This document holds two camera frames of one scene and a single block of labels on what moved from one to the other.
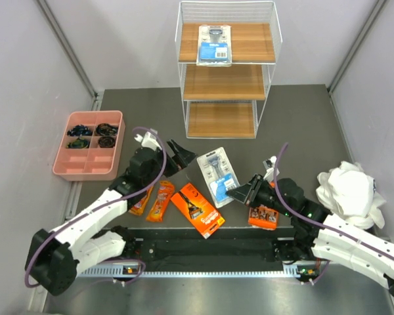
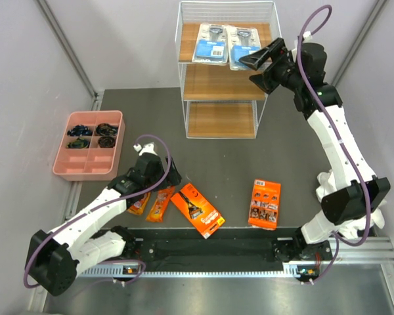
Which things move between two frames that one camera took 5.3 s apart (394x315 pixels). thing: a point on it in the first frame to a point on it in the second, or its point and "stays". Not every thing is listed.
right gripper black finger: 245,193 to 255,60
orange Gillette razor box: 199,212 stays
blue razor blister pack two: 218,176 to 241,41
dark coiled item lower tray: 106,142 stays
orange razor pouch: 165,189 stays
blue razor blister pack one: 214,47 stays
